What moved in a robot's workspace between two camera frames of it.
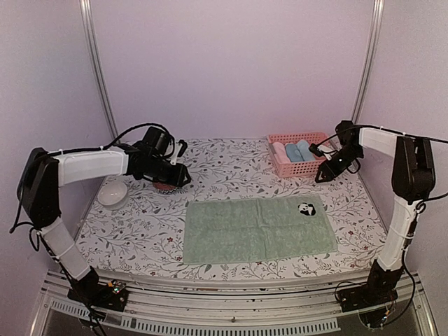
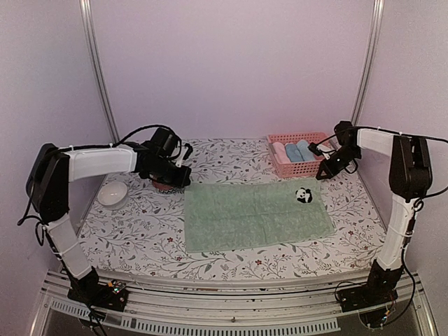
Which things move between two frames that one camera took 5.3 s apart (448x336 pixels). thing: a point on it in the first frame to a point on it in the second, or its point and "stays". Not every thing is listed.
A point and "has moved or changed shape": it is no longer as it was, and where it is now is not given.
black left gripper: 178,177 stays
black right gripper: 330,171 stays
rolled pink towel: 280,152 stays
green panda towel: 234,230 has moved or changed shape
